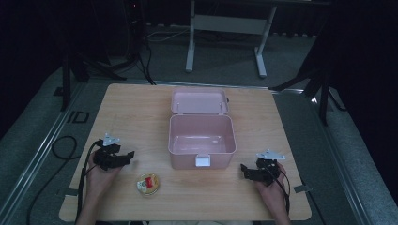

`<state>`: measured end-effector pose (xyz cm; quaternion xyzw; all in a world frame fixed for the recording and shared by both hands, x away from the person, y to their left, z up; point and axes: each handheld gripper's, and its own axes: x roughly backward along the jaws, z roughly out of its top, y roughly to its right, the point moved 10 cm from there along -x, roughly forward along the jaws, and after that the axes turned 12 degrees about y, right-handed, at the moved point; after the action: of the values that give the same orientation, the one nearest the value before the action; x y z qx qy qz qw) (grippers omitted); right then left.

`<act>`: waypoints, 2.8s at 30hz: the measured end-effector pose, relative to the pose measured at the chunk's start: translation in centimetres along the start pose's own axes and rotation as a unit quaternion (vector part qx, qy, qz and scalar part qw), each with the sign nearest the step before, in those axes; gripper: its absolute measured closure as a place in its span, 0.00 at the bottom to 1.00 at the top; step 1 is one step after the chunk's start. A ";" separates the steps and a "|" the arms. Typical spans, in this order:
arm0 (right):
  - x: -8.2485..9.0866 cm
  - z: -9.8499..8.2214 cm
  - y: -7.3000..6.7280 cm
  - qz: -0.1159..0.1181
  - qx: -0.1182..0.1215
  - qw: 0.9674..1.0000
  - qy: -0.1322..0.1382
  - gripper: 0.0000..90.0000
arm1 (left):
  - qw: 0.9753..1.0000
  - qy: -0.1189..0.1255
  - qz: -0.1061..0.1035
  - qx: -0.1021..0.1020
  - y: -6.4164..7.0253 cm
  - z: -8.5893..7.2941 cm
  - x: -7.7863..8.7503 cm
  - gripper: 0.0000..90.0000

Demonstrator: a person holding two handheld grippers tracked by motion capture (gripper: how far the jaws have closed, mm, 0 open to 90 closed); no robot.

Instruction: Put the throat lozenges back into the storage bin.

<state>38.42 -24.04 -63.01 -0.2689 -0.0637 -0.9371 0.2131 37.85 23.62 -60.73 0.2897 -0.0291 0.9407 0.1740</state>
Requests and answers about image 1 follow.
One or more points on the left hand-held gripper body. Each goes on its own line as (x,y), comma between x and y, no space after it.
(106,156)

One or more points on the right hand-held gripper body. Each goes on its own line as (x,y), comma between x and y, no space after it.
(267,170)

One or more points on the pink plastic box with lid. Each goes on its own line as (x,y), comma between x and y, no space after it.
(200,146)

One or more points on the person's right hand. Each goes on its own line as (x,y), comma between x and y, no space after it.
(275,190)

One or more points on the person's left hand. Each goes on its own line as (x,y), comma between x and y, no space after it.
(97,178)

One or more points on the grey tape piece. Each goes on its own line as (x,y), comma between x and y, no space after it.
(70,192)
(302,188)

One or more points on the black tripod stand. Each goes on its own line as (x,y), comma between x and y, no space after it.
(66,81)
(324,93)

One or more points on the black equipment tower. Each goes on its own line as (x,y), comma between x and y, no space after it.
(134,28)

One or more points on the metal floor rail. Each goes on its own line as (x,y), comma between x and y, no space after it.
(338,162)
(200,85)
(40,150)

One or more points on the white metal stand frame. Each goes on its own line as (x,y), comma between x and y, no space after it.
(230,24)

